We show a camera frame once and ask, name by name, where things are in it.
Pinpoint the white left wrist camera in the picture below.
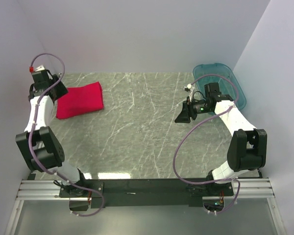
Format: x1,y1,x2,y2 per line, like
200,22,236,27
29,65,45,73

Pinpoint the teal plastic basket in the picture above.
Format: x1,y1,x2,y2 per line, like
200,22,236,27
193,63,246,110

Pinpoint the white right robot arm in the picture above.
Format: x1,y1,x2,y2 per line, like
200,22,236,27
175,83,268,195

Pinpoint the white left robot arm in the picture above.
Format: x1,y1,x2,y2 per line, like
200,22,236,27
16,66,88,197

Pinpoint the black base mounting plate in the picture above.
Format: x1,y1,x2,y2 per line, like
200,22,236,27
59,178,234,211

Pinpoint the red t shirt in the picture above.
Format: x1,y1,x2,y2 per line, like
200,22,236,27
56,82,104,119

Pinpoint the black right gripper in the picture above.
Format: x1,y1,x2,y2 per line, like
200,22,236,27
175,96,212,123

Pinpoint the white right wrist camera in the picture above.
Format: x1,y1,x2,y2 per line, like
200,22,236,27
183,83,195,102

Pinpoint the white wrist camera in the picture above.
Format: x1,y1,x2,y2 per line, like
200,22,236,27
183,83,195,102
29,65,45,73

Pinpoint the aluminium frame rail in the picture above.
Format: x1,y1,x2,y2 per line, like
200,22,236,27
16,178,275,201

